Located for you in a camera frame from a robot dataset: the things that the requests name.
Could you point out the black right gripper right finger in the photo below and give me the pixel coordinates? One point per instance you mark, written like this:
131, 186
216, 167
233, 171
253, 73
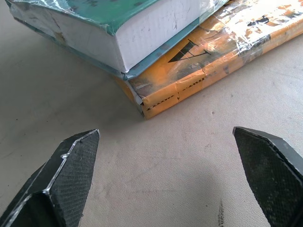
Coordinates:
272, 175

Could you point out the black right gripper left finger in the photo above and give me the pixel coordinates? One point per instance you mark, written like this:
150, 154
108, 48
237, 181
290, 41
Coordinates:
64, 179

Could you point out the orange taped paperback book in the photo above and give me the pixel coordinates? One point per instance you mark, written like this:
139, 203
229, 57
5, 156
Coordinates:
208, 63

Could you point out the thick green hardcover book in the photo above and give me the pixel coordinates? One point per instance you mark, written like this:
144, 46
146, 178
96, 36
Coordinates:
123, 35

